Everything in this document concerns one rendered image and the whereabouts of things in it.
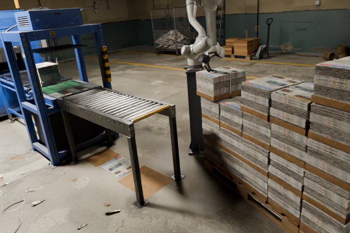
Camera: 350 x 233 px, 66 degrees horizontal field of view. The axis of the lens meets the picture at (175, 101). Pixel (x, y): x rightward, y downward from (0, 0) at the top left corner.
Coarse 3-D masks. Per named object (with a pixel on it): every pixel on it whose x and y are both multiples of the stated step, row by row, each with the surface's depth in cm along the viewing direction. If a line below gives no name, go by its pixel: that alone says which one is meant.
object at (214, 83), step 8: (200, 72) 254; (208, 72) 252; (216, 72) 251; (200, 80) 254; (208, 80) 241; (216, 80) 237; (224, 80) 241; (200, 88) 258; (208, 88) 245; (216, 88) 239; (224, 88) 244; (216, 96) 242
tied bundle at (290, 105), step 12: (300, 84) 196; (312, 84) 193; (276, 96) 182; (288, 96) 173; (300, 96) 171; (276, 108) 185; (288, 108) 175; (300, 108) 167; (288, 120) 177; (300, 120) 168
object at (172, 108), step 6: (108, 90) 320; (114, 90) 316; (132, 96) 289; (138, 96) 287; (156, 102) 264; (162, 102) 262; (168, 108) 255; (174, 108) 254; (162, 114) 263; (168, 114) 257; (174, 114) 256
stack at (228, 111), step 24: (240, 96) 252; (240, 120) 221; (264, 120) 197; (240, 144) 227; (288, 144) 182; (216, 168) 269; (240, 168) 236; (264, 168) 208; (288, 168) 187; (240, 192) 243; (264, 192) 215; (288, 192) 192
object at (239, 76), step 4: (216, 68) 267; (220, 68) 265; (224, 68) 263; (228, 68) 262; (232, 68) 260; (236, 68) 259; (232, 72) 246; (236, 72) 245; (240, 72) 247; (244, 72) 250; (236, 76) 247; (240, 76) 248; (244, 76) 251; (236, 80) 248; (240, 80) 250; (244, 80) 252; (236, 84) 250; (240, 84) 252; (232, 88) 249; (236, 88) 251; (240, 88) 253
